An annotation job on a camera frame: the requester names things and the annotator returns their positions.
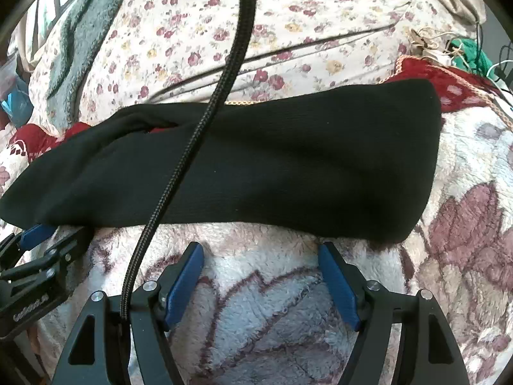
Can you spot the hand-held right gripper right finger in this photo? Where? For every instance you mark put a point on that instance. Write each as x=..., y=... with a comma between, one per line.
x=338, y=284

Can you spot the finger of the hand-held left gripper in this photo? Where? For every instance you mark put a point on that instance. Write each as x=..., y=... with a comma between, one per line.
x=64, y=250
x=38, y=234

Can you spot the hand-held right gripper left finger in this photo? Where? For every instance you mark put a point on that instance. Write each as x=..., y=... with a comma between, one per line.
x=182, y=284

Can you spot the black pants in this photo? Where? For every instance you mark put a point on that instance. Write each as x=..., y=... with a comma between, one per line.
x=280, y=168

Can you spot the red and white plush blanket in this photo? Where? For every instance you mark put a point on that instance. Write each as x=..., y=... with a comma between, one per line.
x=260, y=308

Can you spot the grey-green fleece garment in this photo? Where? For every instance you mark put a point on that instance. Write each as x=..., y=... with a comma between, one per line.
x=92, y=28

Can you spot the green cloth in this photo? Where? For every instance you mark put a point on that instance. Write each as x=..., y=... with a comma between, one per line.
x=477, y=58

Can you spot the floral quilt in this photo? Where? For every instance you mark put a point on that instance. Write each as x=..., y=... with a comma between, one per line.
x=320, y=16

